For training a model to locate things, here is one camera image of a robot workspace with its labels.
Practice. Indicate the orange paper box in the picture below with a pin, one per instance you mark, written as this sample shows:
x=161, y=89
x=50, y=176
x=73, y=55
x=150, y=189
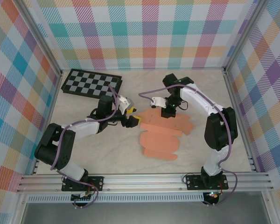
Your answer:
x=158, y=140

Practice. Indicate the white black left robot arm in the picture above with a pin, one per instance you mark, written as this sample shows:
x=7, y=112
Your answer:
x=84, y=127

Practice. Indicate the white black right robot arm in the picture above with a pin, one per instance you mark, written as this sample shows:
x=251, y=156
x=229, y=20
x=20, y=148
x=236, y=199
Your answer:
x=196, y=98

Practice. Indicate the black grey chessboard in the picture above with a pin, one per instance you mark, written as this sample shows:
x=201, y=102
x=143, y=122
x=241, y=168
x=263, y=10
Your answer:
x=84, y=81

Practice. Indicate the aluminium side rail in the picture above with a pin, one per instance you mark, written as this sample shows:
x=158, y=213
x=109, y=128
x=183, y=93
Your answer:
x=52, y=107
x=233, y=98

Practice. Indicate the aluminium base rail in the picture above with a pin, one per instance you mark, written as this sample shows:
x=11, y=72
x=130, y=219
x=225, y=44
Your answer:
x=142, y=183

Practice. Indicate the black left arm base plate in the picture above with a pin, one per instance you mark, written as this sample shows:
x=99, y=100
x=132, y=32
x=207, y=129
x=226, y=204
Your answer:
x=96, y=183

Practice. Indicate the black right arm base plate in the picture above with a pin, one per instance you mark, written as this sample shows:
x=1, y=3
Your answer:
x=193, y=182

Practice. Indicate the aluminium frame post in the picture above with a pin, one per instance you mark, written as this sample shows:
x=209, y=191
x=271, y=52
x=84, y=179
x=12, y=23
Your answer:
x=40, y=37
x=243, y=37

